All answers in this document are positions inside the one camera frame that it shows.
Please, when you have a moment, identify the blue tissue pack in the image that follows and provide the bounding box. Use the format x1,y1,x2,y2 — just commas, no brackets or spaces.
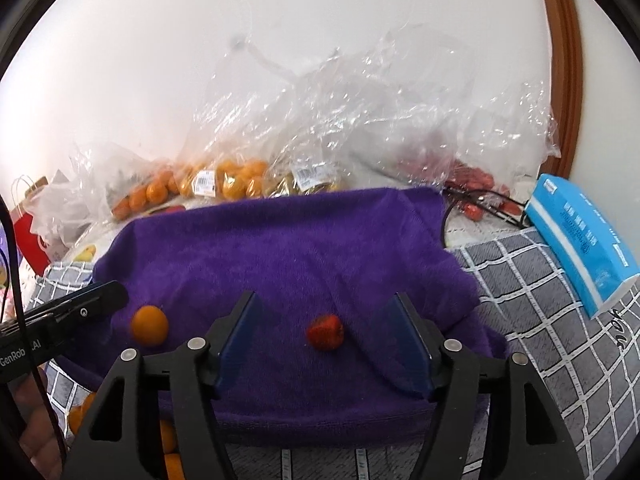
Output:
524,174,640,320

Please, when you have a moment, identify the pile of bagged strawberries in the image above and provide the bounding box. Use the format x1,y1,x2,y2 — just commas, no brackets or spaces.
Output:
400,155,512,221

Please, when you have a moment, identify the pile of bagged oranges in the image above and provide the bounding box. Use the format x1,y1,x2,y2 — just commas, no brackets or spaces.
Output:
177,159,271,200

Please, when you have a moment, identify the red strawberry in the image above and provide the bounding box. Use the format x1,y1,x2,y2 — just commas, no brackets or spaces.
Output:
306,314,346,352

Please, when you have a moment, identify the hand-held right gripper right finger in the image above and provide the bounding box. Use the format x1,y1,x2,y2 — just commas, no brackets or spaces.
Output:
384,290,586,480

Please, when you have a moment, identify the grey checked blanket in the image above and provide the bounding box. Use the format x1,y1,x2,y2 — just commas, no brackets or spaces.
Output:
30,225,640,480

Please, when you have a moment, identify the red paper bag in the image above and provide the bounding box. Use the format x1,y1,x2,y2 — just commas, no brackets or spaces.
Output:
11,175,52,277

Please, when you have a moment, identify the large clear plastic bag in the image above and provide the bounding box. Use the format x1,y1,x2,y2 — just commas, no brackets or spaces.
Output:
280,30,563,201

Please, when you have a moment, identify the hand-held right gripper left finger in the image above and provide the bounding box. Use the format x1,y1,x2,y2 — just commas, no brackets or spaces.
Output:
62,290,263,480

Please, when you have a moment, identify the pile of bagged tangerines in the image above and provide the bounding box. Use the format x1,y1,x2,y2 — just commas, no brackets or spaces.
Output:
111,170,181,221

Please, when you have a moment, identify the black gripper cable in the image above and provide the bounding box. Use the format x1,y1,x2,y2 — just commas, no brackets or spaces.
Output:
0,194,68,480

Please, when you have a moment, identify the person's left hand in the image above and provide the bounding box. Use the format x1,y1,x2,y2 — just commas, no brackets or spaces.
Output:
15,370,64,480

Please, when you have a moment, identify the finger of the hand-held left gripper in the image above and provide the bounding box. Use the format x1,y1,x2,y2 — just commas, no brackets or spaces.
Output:
24,281,129,335

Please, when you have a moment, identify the white plastic bag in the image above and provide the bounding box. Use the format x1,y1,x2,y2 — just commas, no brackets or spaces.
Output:
25,170,101,256

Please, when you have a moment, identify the clear plastic bag with label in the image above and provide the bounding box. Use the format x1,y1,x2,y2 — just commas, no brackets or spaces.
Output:
179,60,282,201
265,125,351,196

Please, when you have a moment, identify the pile of bagged yellow plums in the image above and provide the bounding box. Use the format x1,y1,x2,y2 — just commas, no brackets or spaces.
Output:
265,170,342,196

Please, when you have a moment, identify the purple towel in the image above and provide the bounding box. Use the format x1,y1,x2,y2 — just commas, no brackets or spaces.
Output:
92,186,508,433

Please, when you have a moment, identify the brown wooden door frame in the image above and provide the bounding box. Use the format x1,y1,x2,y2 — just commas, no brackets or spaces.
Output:
532,0,584,179

